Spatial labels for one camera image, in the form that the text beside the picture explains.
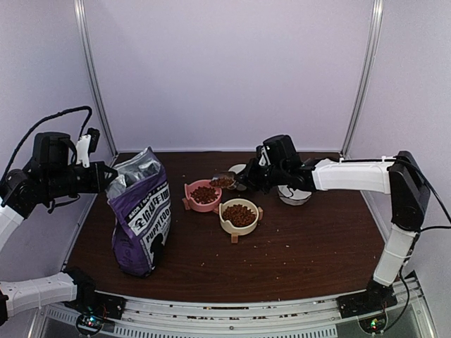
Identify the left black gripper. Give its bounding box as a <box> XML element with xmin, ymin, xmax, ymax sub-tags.
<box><xmin>44</xmin><ymin>161</ymin><xmax>117</xmax><ymax>199</ymax></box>

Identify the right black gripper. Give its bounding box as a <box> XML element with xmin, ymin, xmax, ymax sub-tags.
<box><xmin>235</xmin><ymin>157</ymin><xmax>288</xmax><ymax>194</ymax></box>

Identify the metal food scoop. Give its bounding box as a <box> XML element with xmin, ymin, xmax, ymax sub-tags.
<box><xmin>209</xmin><ymin>171</ymin><xmax>237</xmax><ymax>190</ymax></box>

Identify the purple pet food bag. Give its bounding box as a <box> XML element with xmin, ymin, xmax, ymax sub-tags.
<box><xmin>106</xmin><ymin>147</ymin><xmax>171</xmax><ymax>277</ymax></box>

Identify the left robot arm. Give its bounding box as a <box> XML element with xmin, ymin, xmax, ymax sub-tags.
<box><xmin>1</xmin><ymin>128</ymin><xmax>118</xmax><ymax>322</ymax></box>

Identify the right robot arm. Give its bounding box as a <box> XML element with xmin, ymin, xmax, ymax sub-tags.
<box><xmin>234</xmin><ymin>134</ymin><xmax>431</xmax><ymax>311</ymax></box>

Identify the brown kibble pet food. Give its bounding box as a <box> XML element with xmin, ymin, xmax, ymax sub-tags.
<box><xmin>185</xmin><ymin>179</ymin><xmax>257</xmax><ymax>227</ymax></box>

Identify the dark blue ceramic bowl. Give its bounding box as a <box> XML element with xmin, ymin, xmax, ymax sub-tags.
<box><xmin>229</xmin><ymin>164</ymin><xmax>247</xmax><ymax>192</ymax></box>

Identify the cream cat-ear bowl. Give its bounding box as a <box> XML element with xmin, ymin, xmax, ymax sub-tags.
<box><xmin>218</xmin><ymin>199</ymin><xmax>264</xmax><ymax>244</ymax></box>

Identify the pink cat-ear bowl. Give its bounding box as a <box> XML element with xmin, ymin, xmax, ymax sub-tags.
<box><xmin>183</xmin><ymin>180</ymin><xmax>222</xmax><ymax>213</ymax></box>

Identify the white scalloped bowl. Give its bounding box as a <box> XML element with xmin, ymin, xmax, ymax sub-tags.
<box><xmin>277</xmin><ymin>185</ymin><xmax>312</xmax><ymax>206</ymax></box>

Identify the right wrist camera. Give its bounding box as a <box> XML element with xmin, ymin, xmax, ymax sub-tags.
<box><xmin>257</xmin><ymin>145</ymin><xmax>271</xmax><ymax>167</ymax></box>

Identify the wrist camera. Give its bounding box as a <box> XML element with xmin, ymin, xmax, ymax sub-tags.
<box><xmin>75</xmin><ymin>127</ymin><xmax>100</xmax><ymax>168</ymax></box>
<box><xmin>257</xmin><ymin>145</ymin><xmax>271</xmax><ymax>167</ymax></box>

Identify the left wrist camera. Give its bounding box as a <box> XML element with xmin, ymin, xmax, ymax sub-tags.
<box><xmin>75</xmin><ymin>127</ymin><xmax>100</xmax><ymax>168</ymax></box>

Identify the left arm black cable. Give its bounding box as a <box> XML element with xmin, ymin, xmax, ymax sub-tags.
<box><xmin>0</xmin><ymin>106</ymin><xmax>93</xmax><ymax>177</ymax></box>

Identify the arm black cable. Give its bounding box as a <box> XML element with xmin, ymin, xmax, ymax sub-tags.
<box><xmin>0</xmin><ymin>106</ymin><xmax>93</xmax><ymax>177</ymax></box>
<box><xmin>394</xmin><ymin>154</ymin><xmax>451</xmax><ymax>318</ymax></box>

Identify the left aluminium frame post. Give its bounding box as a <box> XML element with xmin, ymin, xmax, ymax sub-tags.
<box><xmin>73</xmin><ymin>0</ymin><xmax>118</xmax><ymax>156</ymax></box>

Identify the aluminium frame post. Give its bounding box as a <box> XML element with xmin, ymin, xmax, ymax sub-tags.
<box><xmin>340</xmin><ymin>0</ymin><xmax>384</xmax><ymax>158</ymax></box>
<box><xmin>73</xmin><ymin>0</ymin><xmax>118</xmax><ymax>156</ymax></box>

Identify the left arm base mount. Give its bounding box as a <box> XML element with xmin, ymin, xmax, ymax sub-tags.
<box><xmin>63</xmin><ymin>268</ymin><xmax>126</xmax><ymax>337</ymax></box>

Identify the front aluminium rail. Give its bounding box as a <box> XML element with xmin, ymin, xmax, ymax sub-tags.
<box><xmin>35</xmin><ymin>294</ymin><xmax>429</xmax><ymax>338</ymax></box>

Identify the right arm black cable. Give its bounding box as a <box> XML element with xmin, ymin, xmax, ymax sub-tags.
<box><xmin>394</xmin><ymin>154</ymin><xmax>451</xmax><ymax>318</ymax></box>

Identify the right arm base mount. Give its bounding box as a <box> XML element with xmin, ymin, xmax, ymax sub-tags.
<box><xmin>337</xmin><ymin>280</ymin><xmax>397</xmax><ymax>334</ymax></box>

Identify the right aluminium frame post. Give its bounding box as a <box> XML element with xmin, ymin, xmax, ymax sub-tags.
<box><xmin>340</xmin><ymin>0</ymin><xmax>384</xmax><ymax>158</ymax></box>

